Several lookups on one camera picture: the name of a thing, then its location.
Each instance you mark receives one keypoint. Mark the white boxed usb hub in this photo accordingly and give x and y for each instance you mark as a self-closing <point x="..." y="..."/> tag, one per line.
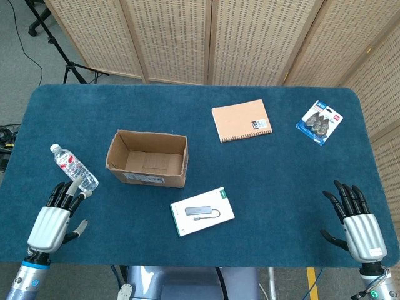
<point x="202" y="211"/>

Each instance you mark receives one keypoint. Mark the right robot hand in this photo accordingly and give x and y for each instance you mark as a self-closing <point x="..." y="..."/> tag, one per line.
<point x="362" y="232"/>

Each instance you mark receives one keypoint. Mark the blue table mat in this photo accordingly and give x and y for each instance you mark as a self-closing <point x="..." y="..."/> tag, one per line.
<point x="250" y="175"/>

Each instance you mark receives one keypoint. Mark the black office chair base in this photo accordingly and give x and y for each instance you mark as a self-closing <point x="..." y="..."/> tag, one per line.
<point x="39" y="22"/>

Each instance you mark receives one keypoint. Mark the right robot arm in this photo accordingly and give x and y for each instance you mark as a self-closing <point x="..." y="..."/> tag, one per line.
<point x="375" y="281"/>

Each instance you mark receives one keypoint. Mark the tan spiral notebook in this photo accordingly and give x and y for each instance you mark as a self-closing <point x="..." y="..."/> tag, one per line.
<point x="240" y="120"/>

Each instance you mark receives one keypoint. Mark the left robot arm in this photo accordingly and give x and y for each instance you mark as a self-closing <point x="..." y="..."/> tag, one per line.
<point x="26" y="276"/>

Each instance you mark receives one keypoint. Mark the clear plastic water bottle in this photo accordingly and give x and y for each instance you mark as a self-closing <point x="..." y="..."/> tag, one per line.
<point x="73" y="168"/>

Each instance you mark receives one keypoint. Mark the blue binder clip blister pack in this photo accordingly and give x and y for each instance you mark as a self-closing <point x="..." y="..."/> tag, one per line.
<point x="319" y="122"/>

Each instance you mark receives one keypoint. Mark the open cardboard box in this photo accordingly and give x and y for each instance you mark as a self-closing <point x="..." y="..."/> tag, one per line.
<point x="147" y="159"/>

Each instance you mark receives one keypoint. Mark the grey robot torso base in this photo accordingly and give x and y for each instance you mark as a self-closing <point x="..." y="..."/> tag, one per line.
<point x="184" y="282"/>

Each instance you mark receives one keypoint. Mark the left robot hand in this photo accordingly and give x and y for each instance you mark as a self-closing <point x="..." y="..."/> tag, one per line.
<point x="50" y="223"/>

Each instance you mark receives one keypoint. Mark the black tripod stand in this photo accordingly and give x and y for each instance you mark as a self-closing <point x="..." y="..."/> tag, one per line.
<point x="59" y="50"/>

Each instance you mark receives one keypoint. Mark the wicker folding screen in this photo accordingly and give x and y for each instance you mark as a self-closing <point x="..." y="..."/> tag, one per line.
<point x="218" y="37"/>

